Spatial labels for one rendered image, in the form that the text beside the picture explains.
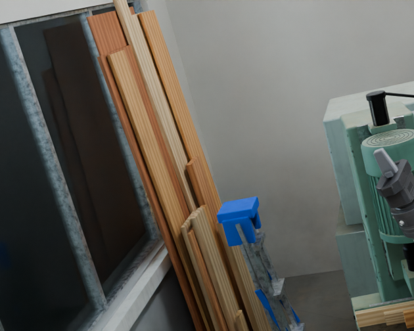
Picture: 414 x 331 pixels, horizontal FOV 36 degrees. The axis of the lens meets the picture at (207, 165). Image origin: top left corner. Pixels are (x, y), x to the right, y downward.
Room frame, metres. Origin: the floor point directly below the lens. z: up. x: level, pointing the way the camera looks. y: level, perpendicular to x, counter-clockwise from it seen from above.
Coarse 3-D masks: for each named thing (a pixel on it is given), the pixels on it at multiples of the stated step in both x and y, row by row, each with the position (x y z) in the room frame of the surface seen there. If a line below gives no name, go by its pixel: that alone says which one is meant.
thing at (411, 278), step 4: (404, 260) 1.92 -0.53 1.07; (404, 264) 1.90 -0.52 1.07; (404, 268) 1.87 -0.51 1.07; (404, 272) 1.89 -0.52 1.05; (408, 272) 1.84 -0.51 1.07; (412, 272) 1.83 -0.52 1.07; (404, 276) 1.92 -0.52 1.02; (408, 276) 1.81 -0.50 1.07; (412, 276) 1.80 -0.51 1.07; (408, 280) 1.82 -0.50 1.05; (412, 280) 1.80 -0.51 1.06; (408, 284) 1.85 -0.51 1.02; (412, 284) 1.80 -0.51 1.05; (412, 288) 1.80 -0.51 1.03; (412, 292) 1.80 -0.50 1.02; (412, 296) 1.80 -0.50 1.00
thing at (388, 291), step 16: (352, 112) 2.23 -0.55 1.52; (368, 112) 2.17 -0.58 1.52; (400, 112) 2.04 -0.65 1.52; (352, 128) 2.04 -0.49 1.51; (352, 144) 2.04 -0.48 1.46; (352, 160) 2.05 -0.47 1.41; (368, 192) 2.03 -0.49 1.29; (368, 208) 2.04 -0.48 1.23; (368, 224) 2.04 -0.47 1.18; (368, 240) 2.13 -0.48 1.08; (384, 256) 2.03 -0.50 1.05; (384, 272) 2.04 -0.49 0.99; (384, 288) 2.04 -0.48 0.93; (400, 288) 2.03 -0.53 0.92
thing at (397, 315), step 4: (404, 308) 1.86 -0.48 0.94; (408, 308) 1.86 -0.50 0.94; (412, 308) 1.85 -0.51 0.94; (384, 312) 1.87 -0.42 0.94; (388, 312) 1.86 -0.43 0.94; (392, 312) 1.86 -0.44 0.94; (396, 312) 1.85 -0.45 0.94; (400, 312) 1.85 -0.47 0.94; (384, 316) 1.86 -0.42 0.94; (388, 316) 1.85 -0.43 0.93; (392, 316) 1.85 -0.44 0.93; (396, 316) 1.85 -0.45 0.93; (400, 316) 1.85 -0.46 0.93; (388, 320) 1.85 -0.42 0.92; (392, 320) 1.85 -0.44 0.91; (396, 320) 1.85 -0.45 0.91; (400, 320) 1.85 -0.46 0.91; (404, 320) 1.85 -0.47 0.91; (388, 324) 1.85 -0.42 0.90; (392, 324) 1.85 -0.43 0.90
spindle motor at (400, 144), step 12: (384, 132) 1.92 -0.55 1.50; (396, 132) 1.88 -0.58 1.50; (408, 132) 1.85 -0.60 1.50; (372, 144) 1.82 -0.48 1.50; (384, 144) 1.79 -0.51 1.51; (396, 144) 1.76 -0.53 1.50; (408, 144) 1.76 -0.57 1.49; (372, 156) 1.80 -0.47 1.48; (396, 156) 1.76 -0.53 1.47; (408, 156) 1.76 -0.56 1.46; (372, 168) 1.81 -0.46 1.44; (372, 180) 1.83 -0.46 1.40; (372, 192) 1.84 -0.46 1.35; (384, 204) 1.80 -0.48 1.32; (384, 216) 1.80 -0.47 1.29; (384, 228) 1.81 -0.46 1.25; (396, 228) 1.78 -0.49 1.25; (384, 240) 1.82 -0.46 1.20; (396, 240) 1.78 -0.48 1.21; (408, 240) 1.76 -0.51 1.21
